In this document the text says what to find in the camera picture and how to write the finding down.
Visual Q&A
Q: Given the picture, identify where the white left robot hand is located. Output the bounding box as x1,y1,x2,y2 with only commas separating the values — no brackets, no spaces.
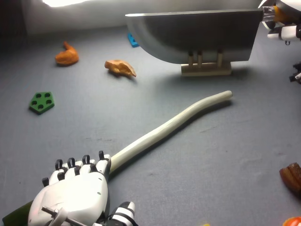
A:
27,150,136,226

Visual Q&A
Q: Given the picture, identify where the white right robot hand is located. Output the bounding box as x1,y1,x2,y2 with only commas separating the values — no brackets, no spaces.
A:
257,0,301,45

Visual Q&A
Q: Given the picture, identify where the large steel kitchen knife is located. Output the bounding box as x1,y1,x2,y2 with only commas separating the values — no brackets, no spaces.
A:
125,6,283,65

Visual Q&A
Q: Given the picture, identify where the long green leek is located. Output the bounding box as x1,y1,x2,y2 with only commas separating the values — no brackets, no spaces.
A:
1,90,233,226

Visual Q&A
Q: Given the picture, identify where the wooden peg board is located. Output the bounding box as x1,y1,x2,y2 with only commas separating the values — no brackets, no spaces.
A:
181,50,232,76

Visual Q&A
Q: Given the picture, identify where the green pentagon block with holes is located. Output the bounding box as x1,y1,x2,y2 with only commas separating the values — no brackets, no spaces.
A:
29,91,55,115

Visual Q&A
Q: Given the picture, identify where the tan toy fried chicken piece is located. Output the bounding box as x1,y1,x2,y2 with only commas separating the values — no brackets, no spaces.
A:
104,59,137,78

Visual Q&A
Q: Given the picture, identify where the orange toy chicken wing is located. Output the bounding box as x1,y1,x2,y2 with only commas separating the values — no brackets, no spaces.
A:
55,41,79,66

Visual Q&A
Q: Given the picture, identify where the grey tablecloth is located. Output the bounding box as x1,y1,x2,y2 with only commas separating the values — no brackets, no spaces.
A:
0,23,301,226

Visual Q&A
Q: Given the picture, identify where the brown ridged toy meat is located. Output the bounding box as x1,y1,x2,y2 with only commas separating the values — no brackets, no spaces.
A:
279,162,301,197

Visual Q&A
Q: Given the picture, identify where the blue square block with holes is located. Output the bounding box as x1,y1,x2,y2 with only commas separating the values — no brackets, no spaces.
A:
127,32,140,48

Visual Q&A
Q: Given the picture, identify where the orange red toy food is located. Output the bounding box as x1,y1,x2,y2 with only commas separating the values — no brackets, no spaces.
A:
282,216,301,226

